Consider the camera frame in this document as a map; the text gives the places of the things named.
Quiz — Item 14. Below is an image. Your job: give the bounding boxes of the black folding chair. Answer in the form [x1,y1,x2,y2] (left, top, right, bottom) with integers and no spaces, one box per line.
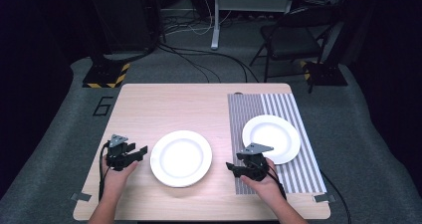
[249,6,336,84]

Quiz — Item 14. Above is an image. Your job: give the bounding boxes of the black floor cables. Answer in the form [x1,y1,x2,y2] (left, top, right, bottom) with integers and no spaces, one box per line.
[156,42,261,85]

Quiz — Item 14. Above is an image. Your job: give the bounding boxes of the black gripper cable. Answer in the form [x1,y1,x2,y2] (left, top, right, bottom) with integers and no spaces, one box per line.
[98,141,111,202]
[265,168,289,201]

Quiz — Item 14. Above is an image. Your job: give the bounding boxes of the grey striped placemat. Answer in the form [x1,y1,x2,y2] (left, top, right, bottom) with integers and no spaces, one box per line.
[227,93,327,196]

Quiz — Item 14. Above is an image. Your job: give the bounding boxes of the person's left hand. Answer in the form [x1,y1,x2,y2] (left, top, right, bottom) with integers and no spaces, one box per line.
[101,156,139,199]

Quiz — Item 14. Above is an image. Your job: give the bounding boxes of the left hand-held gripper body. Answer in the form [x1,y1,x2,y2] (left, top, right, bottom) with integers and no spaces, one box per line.
[105,133,135,172]

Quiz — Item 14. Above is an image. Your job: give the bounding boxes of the dark cabinet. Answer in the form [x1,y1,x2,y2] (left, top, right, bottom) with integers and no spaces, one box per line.
[87,0,161,54]

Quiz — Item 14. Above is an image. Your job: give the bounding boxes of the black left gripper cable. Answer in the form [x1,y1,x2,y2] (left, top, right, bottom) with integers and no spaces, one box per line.
[98,141,111,202]

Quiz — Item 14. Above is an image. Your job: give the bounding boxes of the grey tape piece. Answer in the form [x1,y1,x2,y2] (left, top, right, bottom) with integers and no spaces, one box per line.
[313,192,337,204]
[70,192,93,203]

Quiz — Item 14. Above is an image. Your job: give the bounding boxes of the white ceramic plate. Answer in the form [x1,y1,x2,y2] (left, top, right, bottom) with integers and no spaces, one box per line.
[241,113,302,165]
[149,129,213,189]

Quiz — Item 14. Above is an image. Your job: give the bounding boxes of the person's right hand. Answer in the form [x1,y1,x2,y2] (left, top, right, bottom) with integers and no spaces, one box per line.
[239,157,287,204]

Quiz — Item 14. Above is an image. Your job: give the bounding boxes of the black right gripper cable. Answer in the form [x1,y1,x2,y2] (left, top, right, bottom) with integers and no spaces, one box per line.
[265,168,289,201]

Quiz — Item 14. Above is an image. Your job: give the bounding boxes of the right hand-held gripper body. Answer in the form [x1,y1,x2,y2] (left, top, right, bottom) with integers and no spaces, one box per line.
[241,142,275,182]

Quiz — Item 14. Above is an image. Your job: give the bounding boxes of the white metal stand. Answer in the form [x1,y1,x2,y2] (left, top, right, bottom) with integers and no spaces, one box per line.
[210,0,297,51]

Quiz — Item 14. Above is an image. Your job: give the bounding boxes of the black base with yellow stripes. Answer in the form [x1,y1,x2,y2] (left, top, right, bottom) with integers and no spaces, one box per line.
[300,60,349,87]
[82,62,131,89]

